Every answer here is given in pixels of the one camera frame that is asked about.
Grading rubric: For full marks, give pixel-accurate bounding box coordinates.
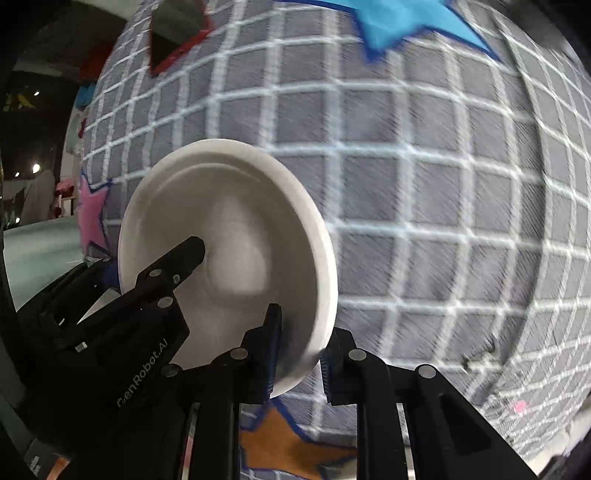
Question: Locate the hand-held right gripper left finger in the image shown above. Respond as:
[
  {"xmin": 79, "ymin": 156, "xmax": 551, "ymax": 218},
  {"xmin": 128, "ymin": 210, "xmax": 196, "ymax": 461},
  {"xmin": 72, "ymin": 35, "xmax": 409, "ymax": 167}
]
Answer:
[{"xmin": 69, "ymin": 303, "xmax": 283, "ymax": 480}]

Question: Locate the phone in red case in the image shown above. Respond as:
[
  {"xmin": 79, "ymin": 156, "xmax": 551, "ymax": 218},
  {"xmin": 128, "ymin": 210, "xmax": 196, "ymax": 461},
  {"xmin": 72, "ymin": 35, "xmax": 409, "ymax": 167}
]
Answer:
[{"xmin": 147, "ymin": 0, "xmax": 216, "ymax": 77}]

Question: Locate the pale green blanket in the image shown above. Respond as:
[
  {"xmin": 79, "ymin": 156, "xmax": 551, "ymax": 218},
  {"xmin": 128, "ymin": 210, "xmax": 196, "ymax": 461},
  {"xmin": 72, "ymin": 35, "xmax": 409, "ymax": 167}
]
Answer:
[{"xmin": 0, "ymin": 216, "xmax": 89, "ymax": 311}]

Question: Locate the white cartoon printed board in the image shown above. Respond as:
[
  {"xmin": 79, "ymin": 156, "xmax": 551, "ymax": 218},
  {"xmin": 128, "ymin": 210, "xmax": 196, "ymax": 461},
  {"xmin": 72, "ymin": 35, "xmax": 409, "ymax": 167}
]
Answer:
[{"xmin": 60, "ymin": 90, "xmax": 99, "ymax": 160}]

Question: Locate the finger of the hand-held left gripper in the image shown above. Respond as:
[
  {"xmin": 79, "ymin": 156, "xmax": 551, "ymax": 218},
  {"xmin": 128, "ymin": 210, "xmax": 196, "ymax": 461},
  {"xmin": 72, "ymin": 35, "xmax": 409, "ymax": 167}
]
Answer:
[
  {"xmin": 135, "ymin": 236, "xmax": 206, "ymax": 298},
  {"xmin": 84, "ymin": 257, "xmax": 122, "ymax": 295}
]

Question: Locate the large white bowl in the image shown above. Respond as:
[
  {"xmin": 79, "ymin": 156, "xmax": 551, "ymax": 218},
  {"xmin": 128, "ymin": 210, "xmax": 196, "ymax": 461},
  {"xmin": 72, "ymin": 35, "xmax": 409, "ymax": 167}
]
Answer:
[{"xmin": 117, "ymin": 138, "xmax": 339, "ymax": 400}]

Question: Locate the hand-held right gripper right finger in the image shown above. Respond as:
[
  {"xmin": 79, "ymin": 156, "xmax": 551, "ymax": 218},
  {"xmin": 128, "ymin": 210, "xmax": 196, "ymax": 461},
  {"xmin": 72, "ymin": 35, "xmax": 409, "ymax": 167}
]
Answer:
[{"xmin": 321, "ymin": 328, "xmax": 539, "ymax": 480}]

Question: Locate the grey checked tablecloth with stars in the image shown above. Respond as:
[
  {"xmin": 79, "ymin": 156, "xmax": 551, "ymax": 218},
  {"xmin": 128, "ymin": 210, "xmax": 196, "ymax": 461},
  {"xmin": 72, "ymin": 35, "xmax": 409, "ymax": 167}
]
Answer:
[{"xmin": 69, "ymin": 0, "xmax": 591, "ymax": 480}]

